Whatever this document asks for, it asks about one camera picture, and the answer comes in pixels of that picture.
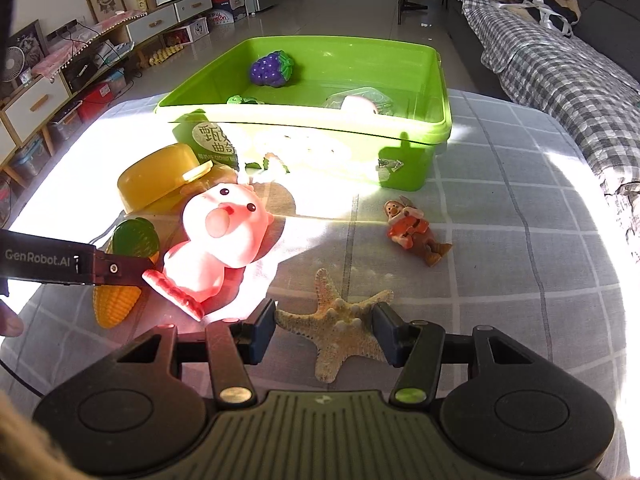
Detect purple toy grapes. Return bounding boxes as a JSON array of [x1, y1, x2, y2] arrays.
[[250, 50, 296, 88]]

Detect yellow toy pot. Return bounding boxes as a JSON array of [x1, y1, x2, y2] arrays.
[[117, 142, 238, 213]]

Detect red storage bin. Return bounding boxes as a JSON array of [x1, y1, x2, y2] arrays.
[[77, 82, 121, 121]]

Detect black cable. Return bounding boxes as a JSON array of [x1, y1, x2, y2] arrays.
[[0, 357, 48, 398]]

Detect white desk fan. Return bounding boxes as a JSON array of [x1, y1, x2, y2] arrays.
[[0, 46, 26, 86]]

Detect blue and white pack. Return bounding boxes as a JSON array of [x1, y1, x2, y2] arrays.
[[210, 4, 248, 23]]

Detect pink lace cloth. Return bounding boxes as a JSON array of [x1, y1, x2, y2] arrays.
[[30, 9, 148, 76]]

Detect peach toy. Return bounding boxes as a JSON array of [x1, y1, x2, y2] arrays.
[[322, 87, 396, 116]]

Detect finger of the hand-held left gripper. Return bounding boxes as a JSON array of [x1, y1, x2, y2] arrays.
[[94, 249, 157, 289]]

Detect dark grey sofa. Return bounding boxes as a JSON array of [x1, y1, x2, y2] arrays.
[[445, 0, 640, 111]]

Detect row of yellow toy ducks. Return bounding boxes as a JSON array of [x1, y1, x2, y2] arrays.
[[147, 45, 185, 66]]

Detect pink rubber pig toy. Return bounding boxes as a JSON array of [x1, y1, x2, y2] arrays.
[[162, 182, 275, 318]]

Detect small orange monkey figurine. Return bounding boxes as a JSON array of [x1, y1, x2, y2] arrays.
[[384, 197, 453, 268]]

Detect grey plaid blanket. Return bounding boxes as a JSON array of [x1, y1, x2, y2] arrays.
[[447, 0, 640, 171]]

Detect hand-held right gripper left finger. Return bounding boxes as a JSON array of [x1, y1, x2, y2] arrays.
[[115, 299, 278, 408]]

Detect person's left hand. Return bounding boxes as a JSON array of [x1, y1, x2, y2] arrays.
[[0, 304, 25, 338]]

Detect white drawer cabinet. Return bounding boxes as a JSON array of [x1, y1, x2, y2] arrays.
[[0, 0, 213, 186]]

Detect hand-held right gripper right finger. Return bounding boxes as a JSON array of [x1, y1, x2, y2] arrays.
[[372, 302, 538, 408]]

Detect checked tablecloth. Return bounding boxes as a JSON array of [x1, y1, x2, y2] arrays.
[[0, 87, 636, 480]]

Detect red and white carton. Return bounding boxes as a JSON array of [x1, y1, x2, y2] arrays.
[[165, 17, 210, 46]]

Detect yellow toy corn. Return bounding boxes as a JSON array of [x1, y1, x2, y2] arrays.
[[92, 217, 162, 330]]

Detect dark framed picture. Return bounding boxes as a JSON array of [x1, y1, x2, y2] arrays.
[[7, 20, 48, 61]]

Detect pink toy bacon slice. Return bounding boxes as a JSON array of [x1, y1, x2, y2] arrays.
[[142, 269, 206, 322]]

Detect black garment with white straps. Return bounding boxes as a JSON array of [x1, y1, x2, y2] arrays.
[[515, 0, 576, 36]]

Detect beige starfish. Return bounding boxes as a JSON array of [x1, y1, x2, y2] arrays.
[[275, 268, 396, 385]]

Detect green plastic storage box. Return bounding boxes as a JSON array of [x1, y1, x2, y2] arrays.
[[154, 36, 453, 191]]

